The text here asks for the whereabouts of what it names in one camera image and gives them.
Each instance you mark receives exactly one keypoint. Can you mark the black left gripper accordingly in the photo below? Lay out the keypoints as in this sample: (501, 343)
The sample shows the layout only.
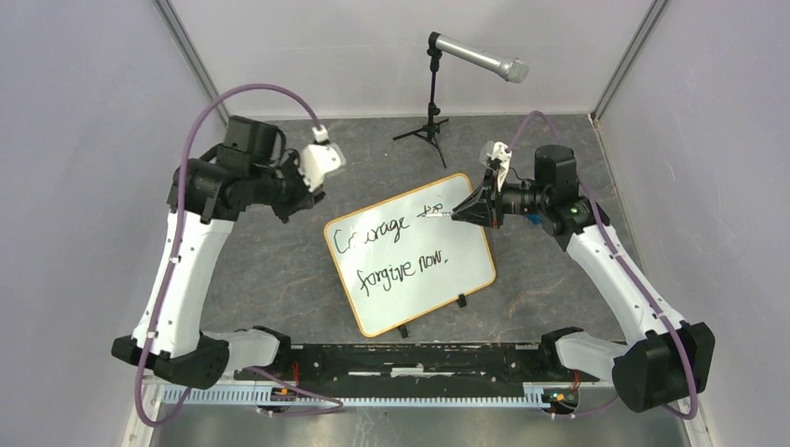
(306, 198)

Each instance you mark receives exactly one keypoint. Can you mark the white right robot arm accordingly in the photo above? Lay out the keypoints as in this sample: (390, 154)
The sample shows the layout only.
(665, 360)

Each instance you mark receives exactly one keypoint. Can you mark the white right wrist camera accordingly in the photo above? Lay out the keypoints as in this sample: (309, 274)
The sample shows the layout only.
(497, 156)

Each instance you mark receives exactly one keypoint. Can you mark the silver microphone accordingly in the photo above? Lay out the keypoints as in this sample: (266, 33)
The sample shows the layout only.
(511, 70)

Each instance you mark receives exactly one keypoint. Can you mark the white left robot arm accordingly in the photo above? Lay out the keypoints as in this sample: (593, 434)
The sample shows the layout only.
(251, 166)

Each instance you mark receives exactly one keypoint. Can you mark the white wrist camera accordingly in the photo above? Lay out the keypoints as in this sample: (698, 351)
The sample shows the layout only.
(497, 156)
(320, 159)

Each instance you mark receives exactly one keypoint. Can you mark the yellow framed whiteboard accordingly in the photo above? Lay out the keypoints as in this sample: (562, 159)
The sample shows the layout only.
(395, 265)

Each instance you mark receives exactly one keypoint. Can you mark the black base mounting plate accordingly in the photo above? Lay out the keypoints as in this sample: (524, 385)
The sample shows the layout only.
(433, 370)

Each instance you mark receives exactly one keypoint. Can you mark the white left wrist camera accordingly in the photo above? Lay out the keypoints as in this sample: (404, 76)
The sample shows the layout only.
(320, 159)

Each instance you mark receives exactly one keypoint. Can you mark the white slotted cable duct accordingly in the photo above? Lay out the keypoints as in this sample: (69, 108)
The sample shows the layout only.
(259, 395)

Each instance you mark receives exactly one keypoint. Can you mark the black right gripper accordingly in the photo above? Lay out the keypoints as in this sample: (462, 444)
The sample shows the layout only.
(482, 213)

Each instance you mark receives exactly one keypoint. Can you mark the black microphone tripod stand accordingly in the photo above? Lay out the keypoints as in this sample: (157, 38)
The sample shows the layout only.
(430, 131)

